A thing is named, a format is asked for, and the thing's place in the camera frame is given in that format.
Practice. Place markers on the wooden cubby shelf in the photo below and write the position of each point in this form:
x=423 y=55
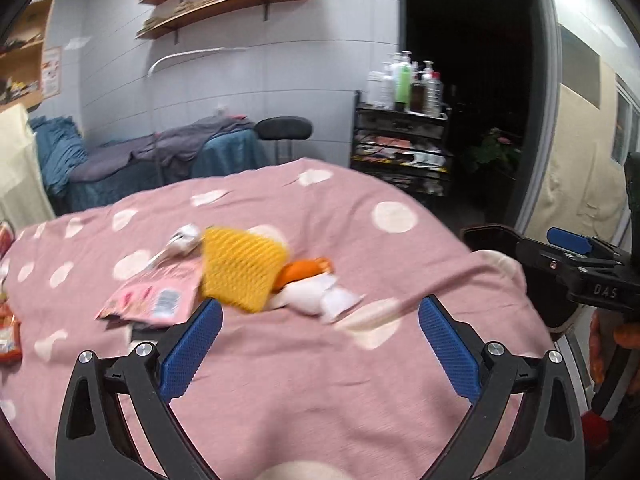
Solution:
x=30 y=60

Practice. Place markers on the dark brown bottle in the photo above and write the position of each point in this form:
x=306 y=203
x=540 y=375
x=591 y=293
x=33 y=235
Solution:
x=418 y=95

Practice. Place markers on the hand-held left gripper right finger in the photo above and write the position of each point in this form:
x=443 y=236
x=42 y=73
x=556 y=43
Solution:
x=450 y=350

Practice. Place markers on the small white container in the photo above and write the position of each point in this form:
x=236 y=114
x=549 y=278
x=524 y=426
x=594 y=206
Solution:
x=221 y=111

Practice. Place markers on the small white bottle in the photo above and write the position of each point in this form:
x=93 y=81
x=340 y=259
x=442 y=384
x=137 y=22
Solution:
x=375 y=90

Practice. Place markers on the tall white pump bottle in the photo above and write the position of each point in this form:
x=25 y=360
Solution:
x=402 y=60

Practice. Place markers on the wall poster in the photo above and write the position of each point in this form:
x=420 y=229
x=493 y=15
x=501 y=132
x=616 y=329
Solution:
x=52 y=72

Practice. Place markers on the red paper cup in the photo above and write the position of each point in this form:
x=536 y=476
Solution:
x=4 y=240

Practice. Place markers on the grey blanket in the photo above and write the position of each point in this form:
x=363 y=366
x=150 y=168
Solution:
x=150 y=152

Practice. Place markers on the black trolley cart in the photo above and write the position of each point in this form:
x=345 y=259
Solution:
x=400 y=125

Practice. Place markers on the blue bedding pile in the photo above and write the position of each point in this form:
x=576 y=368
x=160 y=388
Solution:
x=57 y=150

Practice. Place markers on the cream towel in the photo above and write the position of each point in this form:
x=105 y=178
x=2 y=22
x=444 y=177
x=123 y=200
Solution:
x=20 y=175

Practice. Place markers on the dark waste bin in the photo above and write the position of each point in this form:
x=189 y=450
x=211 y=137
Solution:
x=490 y=241

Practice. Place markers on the pink packet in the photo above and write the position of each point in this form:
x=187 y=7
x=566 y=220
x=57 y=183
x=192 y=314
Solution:
x=150 y=300

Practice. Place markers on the potted plant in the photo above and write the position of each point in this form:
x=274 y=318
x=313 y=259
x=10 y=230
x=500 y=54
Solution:
x=492 y=147

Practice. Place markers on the yellow foam net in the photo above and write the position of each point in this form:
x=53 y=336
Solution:
x=240 y=270

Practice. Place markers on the glass door with frame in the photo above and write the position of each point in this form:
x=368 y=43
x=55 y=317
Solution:
x=549 y=85

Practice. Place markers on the green bottle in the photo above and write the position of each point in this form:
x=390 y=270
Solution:
x=403 y=90

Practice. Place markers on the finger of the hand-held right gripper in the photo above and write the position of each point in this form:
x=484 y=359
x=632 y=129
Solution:
x=570 y=239
x=542 y=260

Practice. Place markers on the person's right hand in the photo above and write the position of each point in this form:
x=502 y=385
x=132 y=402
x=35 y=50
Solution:
x=598 y=350

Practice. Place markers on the white arc floor lamp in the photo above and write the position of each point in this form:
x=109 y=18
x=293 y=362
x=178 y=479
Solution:
x=200 y=51

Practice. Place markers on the red snack packet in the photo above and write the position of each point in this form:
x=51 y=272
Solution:
x=7 y=335

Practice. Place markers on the pink polka-dot blanket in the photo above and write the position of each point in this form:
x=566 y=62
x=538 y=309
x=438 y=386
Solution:
x=310 y=385

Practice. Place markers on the black stool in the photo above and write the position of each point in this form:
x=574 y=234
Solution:
x=282 y=127

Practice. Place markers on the clear bottle red cap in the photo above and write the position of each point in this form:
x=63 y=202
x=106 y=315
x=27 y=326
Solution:
x=433 y=95

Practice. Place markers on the teal covered massage bed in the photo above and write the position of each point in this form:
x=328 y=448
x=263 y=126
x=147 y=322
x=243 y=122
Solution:
x=225 y=157

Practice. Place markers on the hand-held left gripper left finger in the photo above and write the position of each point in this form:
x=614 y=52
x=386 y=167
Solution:
x=192 y=350

